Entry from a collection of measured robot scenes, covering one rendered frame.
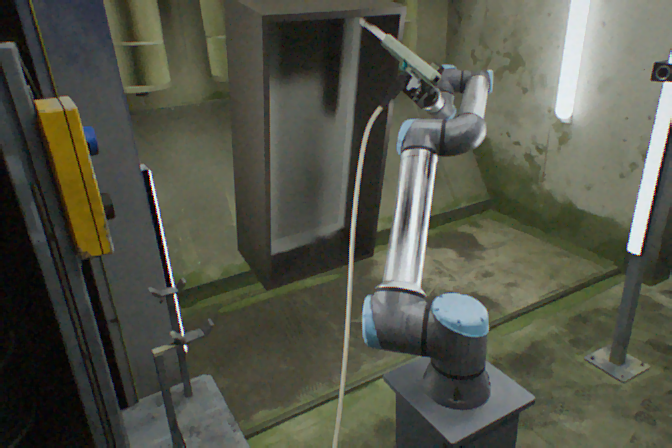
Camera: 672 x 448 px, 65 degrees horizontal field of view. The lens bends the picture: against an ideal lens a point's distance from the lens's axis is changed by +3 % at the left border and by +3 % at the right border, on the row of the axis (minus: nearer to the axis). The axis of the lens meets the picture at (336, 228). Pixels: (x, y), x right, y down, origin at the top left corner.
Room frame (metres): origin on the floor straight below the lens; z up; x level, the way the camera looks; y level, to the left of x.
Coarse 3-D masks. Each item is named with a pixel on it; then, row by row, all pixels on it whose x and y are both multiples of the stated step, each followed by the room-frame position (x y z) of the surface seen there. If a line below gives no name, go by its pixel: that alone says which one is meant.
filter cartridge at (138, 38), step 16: (112, 0) 2.84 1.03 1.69; (128, 0) 2.86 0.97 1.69; (144, 0) 2.90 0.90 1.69; (112, 16) 2.83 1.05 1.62; (128, 16) 2.85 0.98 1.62; (144, 16) 2.88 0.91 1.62; (112, 32) 2.83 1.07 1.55; (128, 32) 2.84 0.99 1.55; (144, 32) 2.88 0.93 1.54; (160, 32) 2.99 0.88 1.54; (128, 48) 2.84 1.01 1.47; (144, 48) 2.87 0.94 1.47; (160, 48) 2.95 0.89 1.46; (128, 64) 2.84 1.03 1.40; (144, 64) 2.86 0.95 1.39; (160, 64) 2.93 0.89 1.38; (128, 80) 2.84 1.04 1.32; (144, 80) 2.85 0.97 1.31; (160, 80) 2.91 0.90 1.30
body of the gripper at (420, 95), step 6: (402, 90) 2.01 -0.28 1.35; (414, 90) 1.96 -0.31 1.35; (420, 90) 1.97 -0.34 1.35; (426, 90) 1.97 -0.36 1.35; (408, 96) 2.03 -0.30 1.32; (414, 96) 1.95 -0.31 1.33; (420, 96) 1.98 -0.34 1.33; (426, 96) 2.01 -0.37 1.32; (432, 96) 2.02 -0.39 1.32; (420, 102) 2.00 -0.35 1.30; (426, 102) 2.03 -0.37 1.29; (432, 102) 2.02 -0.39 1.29
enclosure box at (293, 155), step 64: (256, 0) 2.08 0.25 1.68; (320, 0) 2.16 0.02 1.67; (384, 0) 2.24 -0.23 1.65; (256, 64) 1.94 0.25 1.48; (320, 64) 2.43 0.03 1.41; (384, 64) 2.28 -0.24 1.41; (256, 128) 1.99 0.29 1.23; (320, 128) 2.49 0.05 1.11; (384, 128) 2.28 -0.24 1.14; (256, 192) 2.06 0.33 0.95; (320, 192) 2.56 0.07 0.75; (256, 256) 2.14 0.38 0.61; (320, 256) 2.34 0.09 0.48
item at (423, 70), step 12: (360, 24) 2.22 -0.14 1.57; (372, 24) 2.17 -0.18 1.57; (384, 36) 2.08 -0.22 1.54; (396, 48) 2.00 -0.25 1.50; (408, 60) 1.93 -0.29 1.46; (420, 60) 1.89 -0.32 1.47; (420, 72) 1.87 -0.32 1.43; (432, 72) 1.83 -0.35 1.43; (396, 84) 1.92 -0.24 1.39; (432, 84) 1.83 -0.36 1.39; (384, 96) 1.92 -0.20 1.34; (396, 96) 1.92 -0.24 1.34; (384, 108) 1.92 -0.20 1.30
